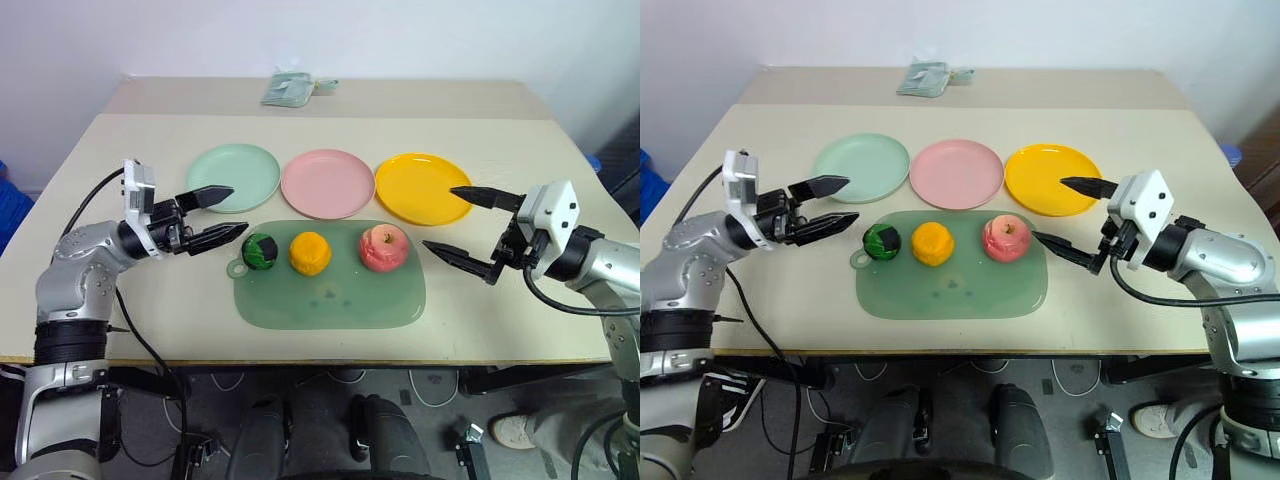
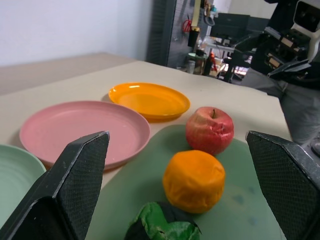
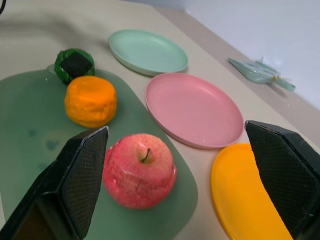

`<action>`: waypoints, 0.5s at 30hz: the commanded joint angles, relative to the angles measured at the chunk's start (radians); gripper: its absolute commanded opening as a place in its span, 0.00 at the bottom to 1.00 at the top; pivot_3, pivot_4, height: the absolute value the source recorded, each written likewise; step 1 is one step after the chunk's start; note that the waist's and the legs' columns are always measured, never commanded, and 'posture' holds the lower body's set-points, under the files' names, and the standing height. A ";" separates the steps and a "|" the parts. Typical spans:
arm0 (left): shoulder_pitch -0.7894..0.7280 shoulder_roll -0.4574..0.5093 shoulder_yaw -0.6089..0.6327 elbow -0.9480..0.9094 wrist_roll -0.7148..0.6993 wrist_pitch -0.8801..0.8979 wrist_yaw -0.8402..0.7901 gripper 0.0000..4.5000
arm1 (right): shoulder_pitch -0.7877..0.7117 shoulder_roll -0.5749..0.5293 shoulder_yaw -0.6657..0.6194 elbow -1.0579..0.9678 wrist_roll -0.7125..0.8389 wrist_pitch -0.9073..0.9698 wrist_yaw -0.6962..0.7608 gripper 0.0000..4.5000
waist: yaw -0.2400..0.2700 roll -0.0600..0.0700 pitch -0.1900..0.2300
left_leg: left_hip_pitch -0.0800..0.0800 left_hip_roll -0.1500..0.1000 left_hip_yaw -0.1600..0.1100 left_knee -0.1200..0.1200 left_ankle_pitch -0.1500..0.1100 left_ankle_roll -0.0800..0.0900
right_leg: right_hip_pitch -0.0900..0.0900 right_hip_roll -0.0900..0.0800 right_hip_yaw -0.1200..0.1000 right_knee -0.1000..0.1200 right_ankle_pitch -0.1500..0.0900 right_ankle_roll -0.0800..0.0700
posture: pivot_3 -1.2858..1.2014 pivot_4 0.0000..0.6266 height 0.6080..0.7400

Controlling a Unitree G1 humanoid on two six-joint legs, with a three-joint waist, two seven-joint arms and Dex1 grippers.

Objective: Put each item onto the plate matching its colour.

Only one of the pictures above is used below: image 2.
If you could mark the dark grey slatted cabinet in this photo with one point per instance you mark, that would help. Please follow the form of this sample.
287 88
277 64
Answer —
160 32

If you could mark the green object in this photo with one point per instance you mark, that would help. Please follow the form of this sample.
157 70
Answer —
160 225

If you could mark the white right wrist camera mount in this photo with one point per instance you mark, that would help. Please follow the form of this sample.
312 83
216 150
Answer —
308 17

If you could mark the orange plastic plate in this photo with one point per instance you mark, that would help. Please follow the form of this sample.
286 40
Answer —
150 98

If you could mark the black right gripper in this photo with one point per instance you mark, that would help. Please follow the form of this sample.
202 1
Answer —
280 50

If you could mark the light green rubber mat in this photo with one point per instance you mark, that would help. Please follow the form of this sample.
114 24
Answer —
140 185

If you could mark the black bottle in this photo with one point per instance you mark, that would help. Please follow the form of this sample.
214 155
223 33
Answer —
193 36

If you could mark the grey cloth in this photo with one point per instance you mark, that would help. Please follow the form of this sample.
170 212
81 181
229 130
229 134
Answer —
297 105

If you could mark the orange fruit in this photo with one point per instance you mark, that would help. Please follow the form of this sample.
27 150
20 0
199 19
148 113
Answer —
193 181

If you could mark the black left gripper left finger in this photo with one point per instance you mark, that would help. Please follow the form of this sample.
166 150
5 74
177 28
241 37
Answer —
62 190

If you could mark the light green plastic plate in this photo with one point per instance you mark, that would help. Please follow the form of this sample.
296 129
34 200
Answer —
15 175

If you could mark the pink plastic plate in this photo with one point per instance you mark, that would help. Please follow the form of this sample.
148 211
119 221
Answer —
80 130

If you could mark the black monitor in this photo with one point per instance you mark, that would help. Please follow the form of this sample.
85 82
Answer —
230 25

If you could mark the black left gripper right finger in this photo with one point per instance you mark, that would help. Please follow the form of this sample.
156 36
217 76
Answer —
287 180

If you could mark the red apple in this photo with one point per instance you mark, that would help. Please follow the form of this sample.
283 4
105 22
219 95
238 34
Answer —
210 130

